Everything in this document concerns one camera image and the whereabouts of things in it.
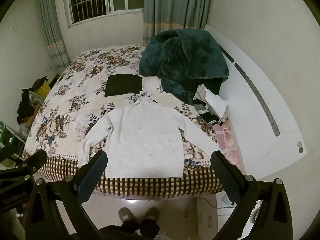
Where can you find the narrow grey-green curtain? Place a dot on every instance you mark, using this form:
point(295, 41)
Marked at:
point(53, 37)

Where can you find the green crate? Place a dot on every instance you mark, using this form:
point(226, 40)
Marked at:
point(6, 132)

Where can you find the pink floral pillow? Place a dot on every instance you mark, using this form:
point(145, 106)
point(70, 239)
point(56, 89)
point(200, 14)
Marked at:
point(230, 142)

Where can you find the pile of mixed clothes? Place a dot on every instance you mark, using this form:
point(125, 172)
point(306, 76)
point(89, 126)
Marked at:
point(206, 113)

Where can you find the beige garment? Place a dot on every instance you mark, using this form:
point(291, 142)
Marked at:
point(201, 92)

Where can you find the white garment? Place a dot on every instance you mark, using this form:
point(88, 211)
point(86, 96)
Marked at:
point(216, 103)

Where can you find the black folded garment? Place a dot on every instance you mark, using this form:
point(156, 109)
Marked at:
point(123, 85)

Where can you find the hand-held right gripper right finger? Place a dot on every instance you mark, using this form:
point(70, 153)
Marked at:
point(226, 177)

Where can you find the yellow box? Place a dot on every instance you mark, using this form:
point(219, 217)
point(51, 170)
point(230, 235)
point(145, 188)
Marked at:
point(43, 90)

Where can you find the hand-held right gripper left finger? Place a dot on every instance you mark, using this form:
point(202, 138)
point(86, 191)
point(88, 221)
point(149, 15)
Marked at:
point(91, 177)

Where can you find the white knit sweater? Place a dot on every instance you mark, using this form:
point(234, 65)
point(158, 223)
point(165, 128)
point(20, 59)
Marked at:
point(145, 140)

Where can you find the white bedside cabinet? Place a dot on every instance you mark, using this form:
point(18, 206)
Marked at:
point(206, 215)

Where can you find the wide grey-green curtain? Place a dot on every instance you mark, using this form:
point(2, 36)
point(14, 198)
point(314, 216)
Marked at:
point(175, 2)

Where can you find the floral bedspread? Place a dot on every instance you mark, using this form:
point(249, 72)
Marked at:
point(75, 80)

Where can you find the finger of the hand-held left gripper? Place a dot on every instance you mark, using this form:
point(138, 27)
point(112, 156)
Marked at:
point(7, 152)
point(37, 160)

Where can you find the white headboard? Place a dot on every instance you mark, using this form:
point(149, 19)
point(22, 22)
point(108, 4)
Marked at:
point(250, 130)

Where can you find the beige slipper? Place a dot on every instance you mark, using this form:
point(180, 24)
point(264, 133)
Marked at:
point(153, 213)
point(125, 213)

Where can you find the teal green jacket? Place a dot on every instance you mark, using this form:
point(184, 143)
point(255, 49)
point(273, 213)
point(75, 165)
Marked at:
point(187, 55)

